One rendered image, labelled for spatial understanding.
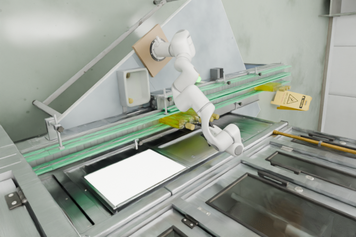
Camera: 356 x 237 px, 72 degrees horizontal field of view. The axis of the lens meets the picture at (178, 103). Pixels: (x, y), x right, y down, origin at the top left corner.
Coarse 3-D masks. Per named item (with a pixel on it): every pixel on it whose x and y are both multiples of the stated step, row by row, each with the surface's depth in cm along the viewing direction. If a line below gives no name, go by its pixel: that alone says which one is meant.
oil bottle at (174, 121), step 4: (168, 116) 157; (172, 116) 156; (176, 116) 156; (160, 120) 162; (164, 120) 159; (168, 120) 155; (172, 120) 152; (176, 120) 150; (180, 120) 149; (184, 120) 150; (168, 124) 156; (172, 124) 153; (176, 124) 150; (180, 124) 148; (180, 128) 149
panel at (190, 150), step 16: (160, 144) 151; (176, 144) 152; (192, 144) 150; (208, 144) 149; (176, 160) 131; (192, 160) 131; (208, 160) 133; (176, 176) 118; (96, 192) 108; (144, 192) 106; (112, 208) 97
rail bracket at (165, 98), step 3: (165, 93) 152; (159, 96) 156; (162, 96) 153; (165, 96) 152; (165, 99) 152; (168, 99) 149; (171, 99) 150; (165, 102) 153; (165, 105) 154; (165, 108) 155; (165, 111) 155; (165, 114) 155
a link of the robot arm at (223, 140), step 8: (208, 104) 112; (200, 112) 112; (208, 112) 111; (208, 120) 110; (208, 128) 109; (208, 136) 109; (216, 136) 110; (224, 136) 109; (216, 144) 108; (224, 144) 108
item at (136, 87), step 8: (136, 72) 158; (144, 72) 156; (128, 80) 155; (136, 80) 159; (144, 80) 158; (128, 88) 156; (136, 88) 160; (144, 88) 160; (128, 96) 157; (136, 96) 161; (144, 96) 162; (128, 104) 149; (136, 104) 153
